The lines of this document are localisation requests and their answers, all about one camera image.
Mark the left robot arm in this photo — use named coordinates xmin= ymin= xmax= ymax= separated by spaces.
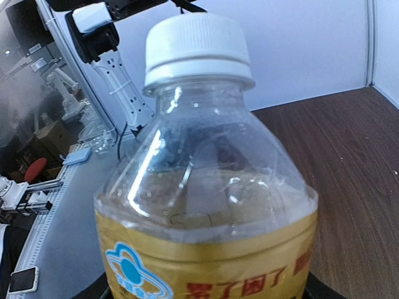
xmin=47 ymin=0 xmax=165 ymax=64

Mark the aluminium corner post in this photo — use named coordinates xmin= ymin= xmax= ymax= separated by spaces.
xmin=36 ymin=1 xmax=119 ymax=138
xmin=364 ymin=0 xmax=399 ymax=110

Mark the white small robot base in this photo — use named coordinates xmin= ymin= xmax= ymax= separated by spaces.
xmin=1 ymin=176 xmax=52 ymax=216

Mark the light blue pad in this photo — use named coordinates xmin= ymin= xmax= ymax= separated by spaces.
xmin=63 ymin=148 xmax=92 ymax=166

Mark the red round stool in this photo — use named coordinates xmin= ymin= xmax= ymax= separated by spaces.
xmin=24 ymin=158 xmax=47 ymax=183

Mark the right aluminium corner post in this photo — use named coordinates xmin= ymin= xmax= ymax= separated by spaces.
xmin=364 ymin=0 xmax=399 ymax=110

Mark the cardboard box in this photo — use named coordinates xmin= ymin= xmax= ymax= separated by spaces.
xmin=34 ymin=120 xmax=72 ymax=158

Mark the white bottle cap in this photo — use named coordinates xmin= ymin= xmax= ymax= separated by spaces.
xmin=143 ymin=12 xmax=255 ymax=95

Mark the left aluminium corner post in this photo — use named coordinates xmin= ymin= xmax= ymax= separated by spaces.
xmin=36 ymin=1 xmax=119 ymax=138

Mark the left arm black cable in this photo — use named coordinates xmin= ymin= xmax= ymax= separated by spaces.
xmin=115 ymin=123 xmax=128 ymax=163

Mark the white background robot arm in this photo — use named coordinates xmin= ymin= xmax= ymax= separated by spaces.
xmin=46 ymin=68 xmax=85 ymax=123

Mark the person in white shirt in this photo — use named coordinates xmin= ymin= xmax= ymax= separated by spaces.
xmin=1 ymin=224 xmax=27 ymax=298

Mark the white smartphone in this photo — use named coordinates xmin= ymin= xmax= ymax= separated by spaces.
xmin=8 ymin=266 xmax=39 ymax=295

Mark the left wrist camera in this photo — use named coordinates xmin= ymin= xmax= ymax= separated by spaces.
xmin=64 ymin=1 xmax=155 ymax=131

